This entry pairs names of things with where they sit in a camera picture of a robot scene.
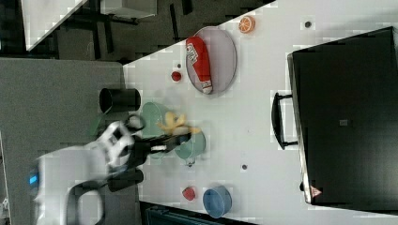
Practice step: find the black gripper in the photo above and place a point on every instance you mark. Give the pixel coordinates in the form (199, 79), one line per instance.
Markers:
(142, 148)

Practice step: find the red ketchup bottle plush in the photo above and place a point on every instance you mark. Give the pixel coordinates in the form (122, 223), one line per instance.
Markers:
(198, 57)

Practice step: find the green oval colander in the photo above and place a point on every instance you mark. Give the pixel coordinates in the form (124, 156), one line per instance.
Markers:
(153, 113)

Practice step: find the strawberry toy near blue cup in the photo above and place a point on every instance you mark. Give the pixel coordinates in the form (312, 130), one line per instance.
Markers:
(189, 193)

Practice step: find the blue cup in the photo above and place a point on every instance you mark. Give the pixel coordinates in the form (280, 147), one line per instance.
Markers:
(217, 201)

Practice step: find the black utensil holder cup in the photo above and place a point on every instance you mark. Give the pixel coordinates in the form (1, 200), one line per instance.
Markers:
(119, 100)

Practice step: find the orange slice toy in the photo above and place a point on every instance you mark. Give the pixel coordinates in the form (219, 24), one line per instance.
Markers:
(246, 24)

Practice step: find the silver black toaster oven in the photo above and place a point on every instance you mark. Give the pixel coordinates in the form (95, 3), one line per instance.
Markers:
(345, 103)

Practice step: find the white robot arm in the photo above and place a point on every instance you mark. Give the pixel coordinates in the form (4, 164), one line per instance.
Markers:
(69, 185)

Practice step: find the grey round plate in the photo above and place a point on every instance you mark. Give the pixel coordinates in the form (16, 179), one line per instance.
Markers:
(222, 57)

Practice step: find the dark cylinder at corner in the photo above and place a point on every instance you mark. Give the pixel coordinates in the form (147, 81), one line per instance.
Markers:
(125, 179)

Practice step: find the green mug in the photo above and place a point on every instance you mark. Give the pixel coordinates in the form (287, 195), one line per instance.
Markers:
(192, 148)

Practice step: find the yellow plush banana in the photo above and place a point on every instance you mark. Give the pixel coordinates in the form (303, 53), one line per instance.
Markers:
(174, 124)

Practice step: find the strawberry toy near plate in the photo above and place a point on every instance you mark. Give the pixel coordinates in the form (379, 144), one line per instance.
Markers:
(176, 76)

